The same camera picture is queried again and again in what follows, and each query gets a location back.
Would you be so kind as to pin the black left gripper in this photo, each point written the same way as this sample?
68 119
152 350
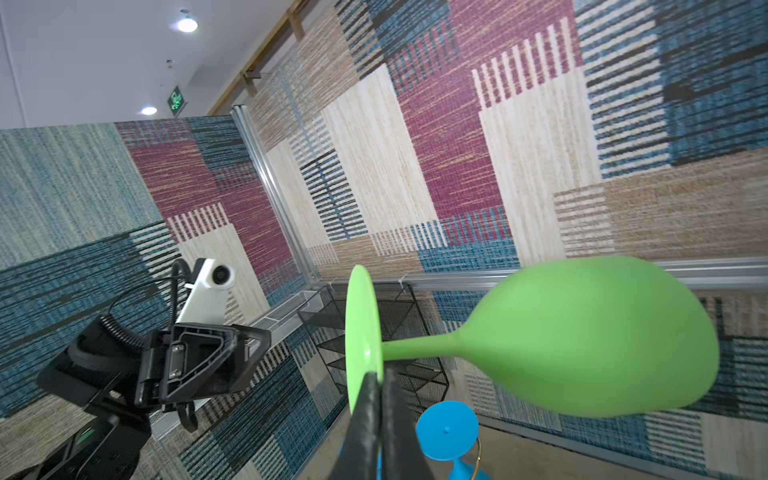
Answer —
194 361

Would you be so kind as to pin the gold wire glass rack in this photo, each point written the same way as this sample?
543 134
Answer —
477 462

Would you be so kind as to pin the green wine glass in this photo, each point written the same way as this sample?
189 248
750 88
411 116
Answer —
592 337

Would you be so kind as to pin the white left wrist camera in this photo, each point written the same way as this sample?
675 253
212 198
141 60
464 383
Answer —
209 287

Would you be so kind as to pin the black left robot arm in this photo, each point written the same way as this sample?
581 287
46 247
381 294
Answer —
121 377

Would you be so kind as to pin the black mesh shelf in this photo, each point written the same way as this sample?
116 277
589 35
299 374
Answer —
424 381

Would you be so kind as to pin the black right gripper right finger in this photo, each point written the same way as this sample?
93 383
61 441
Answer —
402 456

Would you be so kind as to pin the back blue wine glass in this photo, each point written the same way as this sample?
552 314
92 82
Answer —
447 432

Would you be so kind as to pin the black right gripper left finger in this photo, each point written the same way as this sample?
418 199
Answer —
358 458

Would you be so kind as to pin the green exit sign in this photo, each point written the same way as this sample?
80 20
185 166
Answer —
176 101

